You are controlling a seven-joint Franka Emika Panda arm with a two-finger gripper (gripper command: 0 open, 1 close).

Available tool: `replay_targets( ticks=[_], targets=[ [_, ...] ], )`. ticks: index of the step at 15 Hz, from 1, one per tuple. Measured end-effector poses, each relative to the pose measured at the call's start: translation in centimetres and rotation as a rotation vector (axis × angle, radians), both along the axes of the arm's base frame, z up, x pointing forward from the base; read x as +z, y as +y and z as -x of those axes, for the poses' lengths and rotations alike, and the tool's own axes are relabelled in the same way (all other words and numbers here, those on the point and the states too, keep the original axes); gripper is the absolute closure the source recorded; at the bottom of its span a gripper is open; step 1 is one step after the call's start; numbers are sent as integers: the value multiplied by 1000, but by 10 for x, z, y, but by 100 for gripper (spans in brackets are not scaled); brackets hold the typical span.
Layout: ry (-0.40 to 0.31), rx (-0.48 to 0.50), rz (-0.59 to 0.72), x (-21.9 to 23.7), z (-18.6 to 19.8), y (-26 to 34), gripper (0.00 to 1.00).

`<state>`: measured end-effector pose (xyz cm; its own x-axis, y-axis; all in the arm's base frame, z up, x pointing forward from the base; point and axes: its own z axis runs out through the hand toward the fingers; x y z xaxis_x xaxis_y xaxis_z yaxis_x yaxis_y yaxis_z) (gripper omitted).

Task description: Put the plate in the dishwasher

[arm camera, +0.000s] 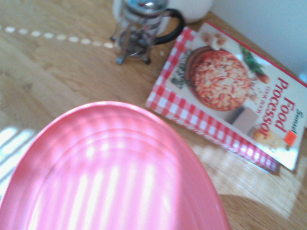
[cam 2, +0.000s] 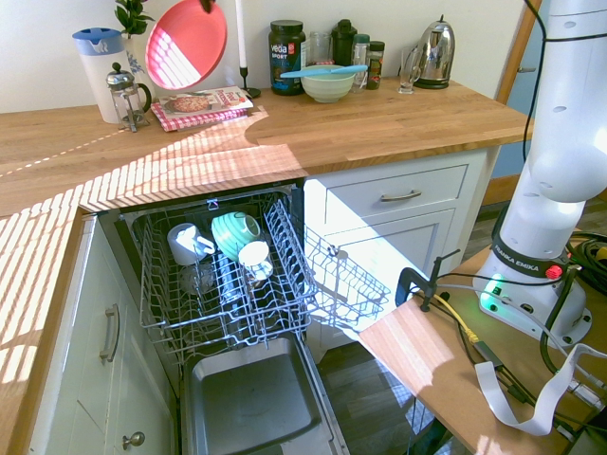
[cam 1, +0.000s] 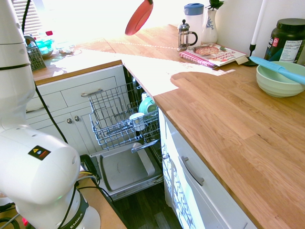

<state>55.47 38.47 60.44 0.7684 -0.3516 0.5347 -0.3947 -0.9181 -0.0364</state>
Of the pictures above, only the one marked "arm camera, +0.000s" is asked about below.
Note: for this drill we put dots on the pink round plate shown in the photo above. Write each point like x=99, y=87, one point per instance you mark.
x=115, y=172

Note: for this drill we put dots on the red checkered book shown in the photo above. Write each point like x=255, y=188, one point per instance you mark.
x=172, y=100

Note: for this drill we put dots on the glass French press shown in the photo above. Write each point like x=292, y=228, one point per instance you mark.
x=141, y=31

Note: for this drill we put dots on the food processor cookbook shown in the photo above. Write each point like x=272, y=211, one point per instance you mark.
x=235, y=86

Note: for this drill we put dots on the white water filter jug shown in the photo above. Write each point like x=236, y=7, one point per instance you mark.
x=117, y=10

